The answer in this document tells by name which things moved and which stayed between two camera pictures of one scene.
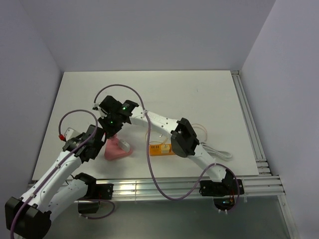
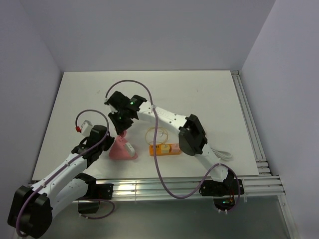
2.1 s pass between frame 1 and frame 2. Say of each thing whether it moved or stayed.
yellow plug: stayed
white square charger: moved
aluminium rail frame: stayed
